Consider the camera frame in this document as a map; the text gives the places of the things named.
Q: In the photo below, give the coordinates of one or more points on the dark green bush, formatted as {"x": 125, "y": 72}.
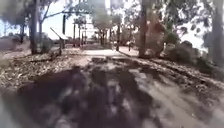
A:
{"x": 186, "y": 53}

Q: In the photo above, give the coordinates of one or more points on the group of trees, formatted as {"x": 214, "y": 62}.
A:
{"x": 103, "y": 23}

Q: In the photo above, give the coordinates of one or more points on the tall tree with brown trunk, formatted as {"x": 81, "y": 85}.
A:
{"x": 143, "y": 33}

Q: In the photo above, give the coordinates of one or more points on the playground structure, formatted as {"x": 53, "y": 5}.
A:
{"x": 63, "y": 35}

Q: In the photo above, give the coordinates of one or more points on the grey paved path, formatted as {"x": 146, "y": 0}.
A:
{"x": 110, "y": 96}

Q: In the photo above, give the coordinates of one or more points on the tall dark tree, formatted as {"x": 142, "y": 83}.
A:
{"x": 33, "y": 30}

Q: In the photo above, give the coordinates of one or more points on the thick pale tree trunk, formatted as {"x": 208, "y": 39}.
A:
{"x": 217, "y": 36}

